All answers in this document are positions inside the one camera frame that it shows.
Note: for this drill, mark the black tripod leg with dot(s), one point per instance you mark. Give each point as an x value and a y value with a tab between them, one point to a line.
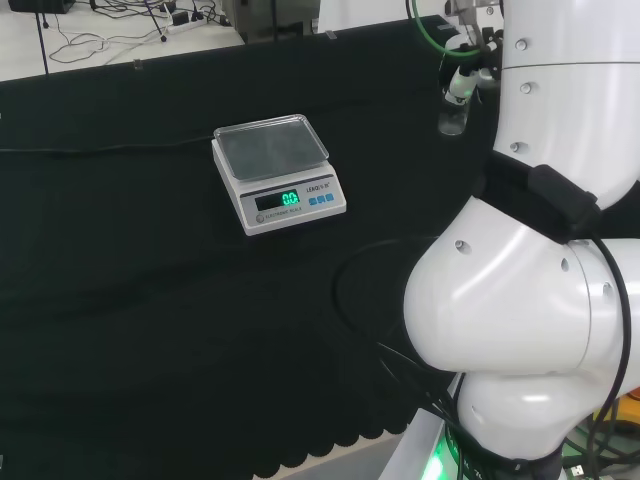
156	22

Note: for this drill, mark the white power strip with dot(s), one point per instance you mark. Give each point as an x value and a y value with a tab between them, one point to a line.
186	27

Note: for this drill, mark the small clear glass beaker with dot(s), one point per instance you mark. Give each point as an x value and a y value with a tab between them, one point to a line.
452	125

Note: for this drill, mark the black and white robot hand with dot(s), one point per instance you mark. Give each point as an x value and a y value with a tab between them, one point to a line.
487	60

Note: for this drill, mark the white electronic balance steel pan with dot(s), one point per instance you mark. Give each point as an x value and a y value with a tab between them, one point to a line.
280	195

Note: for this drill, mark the yellow stop button box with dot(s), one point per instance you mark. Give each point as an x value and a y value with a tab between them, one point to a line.
631	392

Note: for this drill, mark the black upright pole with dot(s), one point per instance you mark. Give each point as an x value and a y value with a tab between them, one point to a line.
44	45

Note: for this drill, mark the black bench cloth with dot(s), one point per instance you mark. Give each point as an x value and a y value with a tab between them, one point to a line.
150	300

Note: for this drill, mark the black box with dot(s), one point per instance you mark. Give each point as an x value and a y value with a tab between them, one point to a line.
40	5

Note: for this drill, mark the silver usb plug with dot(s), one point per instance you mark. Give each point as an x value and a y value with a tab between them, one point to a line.
578	470

